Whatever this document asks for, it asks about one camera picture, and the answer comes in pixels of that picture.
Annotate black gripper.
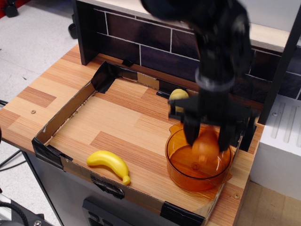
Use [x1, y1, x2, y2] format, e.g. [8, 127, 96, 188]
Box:
[168, 89, 260, 152]

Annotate black stand foot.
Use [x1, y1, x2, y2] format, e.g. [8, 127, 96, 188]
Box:
[0, 0, 18, 18]

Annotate orange transparent plastic pot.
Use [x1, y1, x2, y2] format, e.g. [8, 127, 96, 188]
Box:
[166, 123, 233, 192]

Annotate yellow toy banana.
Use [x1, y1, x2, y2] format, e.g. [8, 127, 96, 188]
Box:
[86, 150, 131, 185]

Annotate yellow toy potato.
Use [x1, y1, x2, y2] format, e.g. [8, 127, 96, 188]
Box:
[169, 89, 189, 113]

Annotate dark brick backsplash panel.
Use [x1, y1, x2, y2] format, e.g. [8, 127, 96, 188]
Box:
[71, 0, 301, 125]

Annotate orange toy carrot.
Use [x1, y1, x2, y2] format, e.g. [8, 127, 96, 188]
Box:
[191, 129, 220, 164]

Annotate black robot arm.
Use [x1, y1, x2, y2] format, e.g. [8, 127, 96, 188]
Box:
[142, 0, 256, 151]

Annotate black office chair wheel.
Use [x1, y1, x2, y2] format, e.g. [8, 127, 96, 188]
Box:
[68, 14, 78, 39]

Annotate white grooved block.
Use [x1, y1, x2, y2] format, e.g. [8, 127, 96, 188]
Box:
[250, 95, 301, 200]

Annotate cardboard fence with black tape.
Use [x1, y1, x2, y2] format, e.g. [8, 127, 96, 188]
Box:
[33, 60, 254, 226]

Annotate black metal bracket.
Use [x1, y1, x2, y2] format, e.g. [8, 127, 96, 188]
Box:
[0, 190, 47, 226]

